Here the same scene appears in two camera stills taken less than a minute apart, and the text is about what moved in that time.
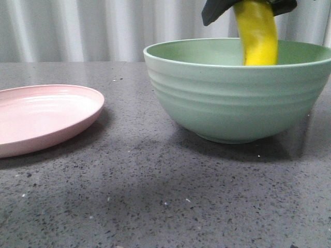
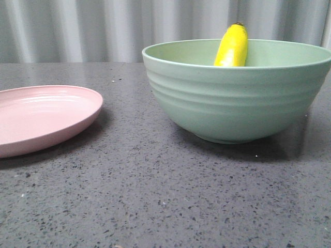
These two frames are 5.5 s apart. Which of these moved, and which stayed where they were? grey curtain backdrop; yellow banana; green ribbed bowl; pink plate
Moved: yellow banana
Stayed: green ribbed bowl; grey curtain backdrop; pink plate
